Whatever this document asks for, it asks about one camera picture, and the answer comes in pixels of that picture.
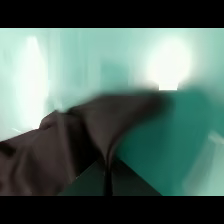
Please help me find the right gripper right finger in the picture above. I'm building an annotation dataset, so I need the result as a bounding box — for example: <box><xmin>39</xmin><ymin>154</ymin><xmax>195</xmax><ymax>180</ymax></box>
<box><xmin>108</xmin><ymin>157</ymin><xmax>163</xmax><ymax>197</ymax></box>

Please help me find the dark brown garment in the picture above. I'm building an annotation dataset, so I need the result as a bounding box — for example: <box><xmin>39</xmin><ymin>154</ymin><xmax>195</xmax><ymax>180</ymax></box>
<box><xmin>0</xmin><ymin>90</ymin><xmax>169</xmax><ymax>197</ymax></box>

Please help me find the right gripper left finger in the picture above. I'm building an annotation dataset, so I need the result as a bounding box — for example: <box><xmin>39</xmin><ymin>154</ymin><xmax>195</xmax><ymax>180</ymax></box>
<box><xmin>58</xmin><ymin>159</ymin><xmax>108</xmax><ymax>197</ymax></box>

